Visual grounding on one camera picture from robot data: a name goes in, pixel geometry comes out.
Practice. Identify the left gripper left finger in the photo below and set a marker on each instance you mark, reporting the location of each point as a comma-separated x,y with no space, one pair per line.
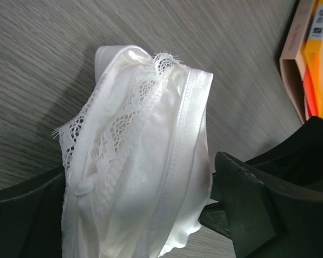
30,217

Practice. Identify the orange folder stack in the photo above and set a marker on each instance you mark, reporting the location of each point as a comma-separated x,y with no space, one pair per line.
301,61

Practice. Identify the white bra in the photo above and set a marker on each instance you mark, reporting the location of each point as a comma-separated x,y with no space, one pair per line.
136,157

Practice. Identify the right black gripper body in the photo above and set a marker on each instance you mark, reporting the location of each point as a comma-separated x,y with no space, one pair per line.
297,160

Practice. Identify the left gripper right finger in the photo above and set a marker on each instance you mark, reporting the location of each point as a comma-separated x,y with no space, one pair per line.
267,216

